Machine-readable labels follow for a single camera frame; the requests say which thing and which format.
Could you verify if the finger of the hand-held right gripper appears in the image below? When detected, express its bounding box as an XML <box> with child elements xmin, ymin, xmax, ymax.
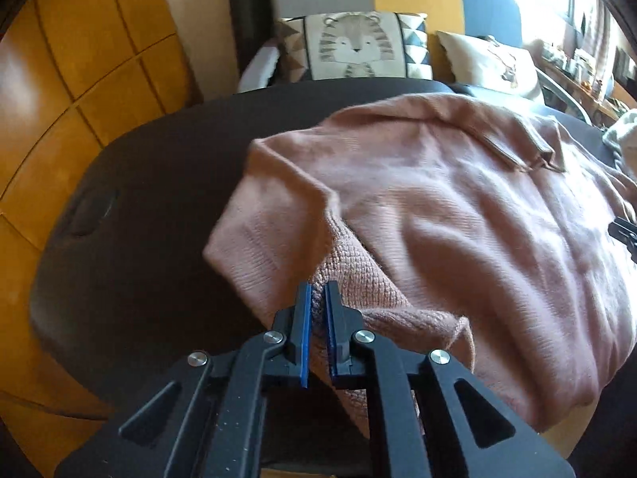
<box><xmin>608</xmin><ymin>216</ymin><xmax>637</xmax><ymax>264</ymax></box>

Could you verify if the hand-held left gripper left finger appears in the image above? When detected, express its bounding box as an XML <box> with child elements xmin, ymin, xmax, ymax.
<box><xmin>55</xmin><ymin>281</ymin><xmax>313</xmax><ymax>478</ymax></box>

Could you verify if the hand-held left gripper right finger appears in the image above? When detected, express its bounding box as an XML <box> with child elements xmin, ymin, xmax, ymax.
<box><xmin>323</xmin><ymin>280</ymin><xmax>573</xmax><ymax>478</ymax></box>

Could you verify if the pink knitted sweater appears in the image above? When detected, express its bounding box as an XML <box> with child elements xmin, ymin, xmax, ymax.
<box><xmin>203</xmin><ymin>94</ymin><xmax>637</xmax><ymax>434</ymax></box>

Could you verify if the cream knitted sweater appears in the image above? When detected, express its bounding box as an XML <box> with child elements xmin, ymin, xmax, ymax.
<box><xmin>602</xmin><ymin>110</ymin><xmax>637</xmax><ymax>180</ymax></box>

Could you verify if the wooden side table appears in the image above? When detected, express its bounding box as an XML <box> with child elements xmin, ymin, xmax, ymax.
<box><xmin>540</xmin><ymin>52</ymin><xmax>637</xmax><ymax>120</ymax></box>

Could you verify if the beige patterned curtain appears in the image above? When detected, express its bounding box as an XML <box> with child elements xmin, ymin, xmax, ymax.
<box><xmin>577</xmin><ymin>0</ymin><xmax>615</xmax><ymax>61</ymax></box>

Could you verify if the deer print cushion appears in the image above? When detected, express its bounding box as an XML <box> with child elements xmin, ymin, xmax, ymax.
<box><xmin>437</xmin><ymin>31</ymin><xmax>543</xmax><ymax>100</ymax></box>

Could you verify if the bright window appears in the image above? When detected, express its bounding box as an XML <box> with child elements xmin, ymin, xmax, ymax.
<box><xmin>463</xmin><ymin>0</ymin><xmax>583</xmax><ymax>45</ymax></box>

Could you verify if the tiger print cushion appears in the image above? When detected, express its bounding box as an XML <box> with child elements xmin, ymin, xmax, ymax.
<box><xmin>275</xmin><ymin>11</ymin><xmax>434</xmax><ymax>81</ymax></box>

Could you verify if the black rolled mat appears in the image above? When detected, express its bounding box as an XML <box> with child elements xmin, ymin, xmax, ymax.
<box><xmin>226</xmin><ymin>0</ymin><xmax>272</xmax><ymax>80</ymax></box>

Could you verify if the yellow wooden wardrobe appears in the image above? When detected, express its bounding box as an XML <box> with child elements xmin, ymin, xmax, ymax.
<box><xmin>0</xmin><ymin>0</ymin><xmax>206</xmax><ymax>464</ymax></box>

